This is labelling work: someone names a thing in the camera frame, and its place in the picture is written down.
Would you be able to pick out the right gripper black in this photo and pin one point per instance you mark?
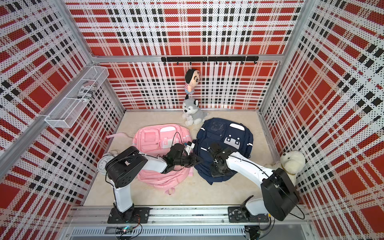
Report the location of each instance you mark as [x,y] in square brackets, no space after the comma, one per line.
[215,174]

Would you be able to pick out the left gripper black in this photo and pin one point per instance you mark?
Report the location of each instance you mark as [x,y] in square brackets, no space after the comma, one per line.
[192,160]

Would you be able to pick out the navy blue backpack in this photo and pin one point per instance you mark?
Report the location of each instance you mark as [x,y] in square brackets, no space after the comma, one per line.
[222,134]

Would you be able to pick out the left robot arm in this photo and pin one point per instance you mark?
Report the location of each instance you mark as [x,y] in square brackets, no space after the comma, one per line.
[124,168]

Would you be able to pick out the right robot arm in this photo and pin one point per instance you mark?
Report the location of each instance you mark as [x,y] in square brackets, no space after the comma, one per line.
[279,196]

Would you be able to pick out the pink backpack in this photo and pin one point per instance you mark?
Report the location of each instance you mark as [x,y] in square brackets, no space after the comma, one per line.
[156,141]

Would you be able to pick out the grey husky plush toy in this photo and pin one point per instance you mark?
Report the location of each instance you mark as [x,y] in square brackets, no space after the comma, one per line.
[192,114]

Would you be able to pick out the white fluffy plush dog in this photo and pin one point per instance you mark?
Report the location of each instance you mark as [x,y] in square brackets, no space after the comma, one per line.
[292,163]

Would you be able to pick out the black-haired hanging doll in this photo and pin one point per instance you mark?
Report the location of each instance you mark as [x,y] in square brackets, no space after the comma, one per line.
[192,78]

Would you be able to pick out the white alarm clock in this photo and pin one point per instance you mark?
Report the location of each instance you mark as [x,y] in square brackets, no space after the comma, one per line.
[103,162]

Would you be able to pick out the green circuit board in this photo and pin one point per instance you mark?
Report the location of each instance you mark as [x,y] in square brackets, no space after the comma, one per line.
[124,230]

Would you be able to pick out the striped can in basket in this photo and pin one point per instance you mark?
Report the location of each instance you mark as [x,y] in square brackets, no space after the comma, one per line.
[86,91]

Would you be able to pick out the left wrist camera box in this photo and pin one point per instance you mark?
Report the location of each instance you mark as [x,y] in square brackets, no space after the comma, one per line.
[189,147]

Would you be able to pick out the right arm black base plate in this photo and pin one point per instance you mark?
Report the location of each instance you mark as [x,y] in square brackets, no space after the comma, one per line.
[238,214]

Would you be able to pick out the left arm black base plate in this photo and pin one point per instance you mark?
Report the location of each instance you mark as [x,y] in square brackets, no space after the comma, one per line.
[140,215]

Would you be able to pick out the black wall hook rail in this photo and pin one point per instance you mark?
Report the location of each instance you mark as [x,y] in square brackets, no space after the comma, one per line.
[210,59]

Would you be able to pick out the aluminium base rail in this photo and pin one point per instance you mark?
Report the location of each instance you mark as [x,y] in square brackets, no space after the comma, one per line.
[198,215]

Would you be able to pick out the white wire mesh basket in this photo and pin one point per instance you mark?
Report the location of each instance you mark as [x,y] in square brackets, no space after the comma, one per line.
[69,108]

